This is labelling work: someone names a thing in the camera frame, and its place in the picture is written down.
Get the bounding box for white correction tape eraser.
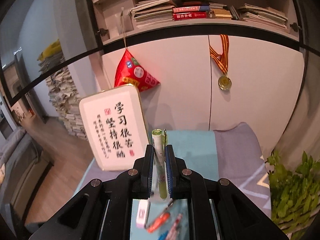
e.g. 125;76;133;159
136;199;150;228

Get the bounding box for patterned white pink pen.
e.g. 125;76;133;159
165;213;183;240

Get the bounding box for orange utility knife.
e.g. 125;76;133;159
145;200;175;233

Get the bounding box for blue pen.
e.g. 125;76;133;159
158;231;169;240

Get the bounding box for green patterned pen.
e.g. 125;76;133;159
151;129;167;199

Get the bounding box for clear gel pen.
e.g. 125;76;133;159
163;129;168;147

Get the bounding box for frosted plastic pen cup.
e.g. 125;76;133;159
150;180;171;204

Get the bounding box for teal grey table cloth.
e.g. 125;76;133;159
74;122;271;239

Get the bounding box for green potted plant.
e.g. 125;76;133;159
266;150;319;239

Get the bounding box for grey sofa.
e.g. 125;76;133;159
1;127;54;231

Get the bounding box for framed calligraphy sign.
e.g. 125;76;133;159
79;84;149;171

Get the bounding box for pile of stacked papers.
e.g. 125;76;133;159
46;67;87;140

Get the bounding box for gold medal with ribbon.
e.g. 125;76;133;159
209;34;232;92

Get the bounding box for red hanging pouch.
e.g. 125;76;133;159
114;49;160;92

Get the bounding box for clear holder on shelf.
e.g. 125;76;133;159
115;7;134;34

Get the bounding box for red books on shelf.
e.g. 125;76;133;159
172;5;210;21

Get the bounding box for grey bookshelf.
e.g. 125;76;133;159
92;0;301;43

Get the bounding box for right stack of books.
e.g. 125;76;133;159
238;3;288;29

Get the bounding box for stack of books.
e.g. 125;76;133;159
129;0;177;29
238;3;288;29

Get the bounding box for left stack of books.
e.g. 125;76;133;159
129;0;177;29

